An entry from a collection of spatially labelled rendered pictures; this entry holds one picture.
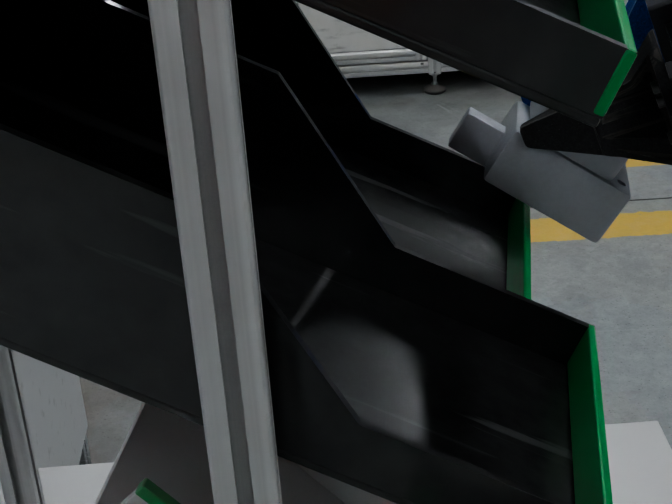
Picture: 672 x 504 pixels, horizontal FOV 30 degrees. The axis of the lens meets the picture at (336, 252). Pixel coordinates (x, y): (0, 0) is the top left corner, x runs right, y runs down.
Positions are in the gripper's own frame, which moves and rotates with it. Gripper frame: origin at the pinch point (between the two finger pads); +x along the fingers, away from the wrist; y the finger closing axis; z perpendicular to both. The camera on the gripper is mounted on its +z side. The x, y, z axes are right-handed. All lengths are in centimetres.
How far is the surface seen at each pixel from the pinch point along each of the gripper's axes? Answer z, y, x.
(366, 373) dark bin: -1.5, 17.4, 9.9
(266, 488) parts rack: 0.6, 26.5, 11.3
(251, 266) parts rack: 7.6, 26.5, 8.5
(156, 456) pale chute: -3.0, 16.4, 20.0
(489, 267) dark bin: -5.7, 2.7, 7.1
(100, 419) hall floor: -87, -156, 129
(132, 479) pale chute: -2.5, 18.4, 20.2
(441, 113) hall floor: -106, -337, 71
